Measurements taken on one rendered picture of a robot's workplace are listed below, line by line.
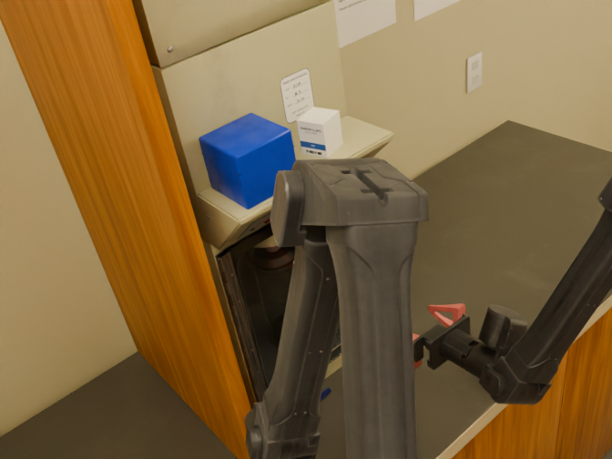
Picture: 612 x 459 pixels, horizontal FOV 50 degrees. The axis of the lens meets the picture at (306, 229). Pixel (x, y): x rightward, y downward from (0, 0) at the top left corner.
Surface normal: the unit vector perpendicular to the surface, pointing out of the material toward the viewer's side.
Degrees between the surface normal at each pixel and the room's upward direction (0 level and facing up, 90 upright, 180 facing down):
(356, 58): 90
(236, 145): 0
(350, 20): 90
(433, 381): 0
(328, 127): 90
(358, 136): 0
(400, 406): 60
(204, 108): 90
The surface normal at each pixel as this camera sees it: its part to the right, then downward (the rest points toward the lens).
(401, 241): 0.29, 0.02
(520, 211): -0.15, -0.80
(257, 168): 0.63, 0.37
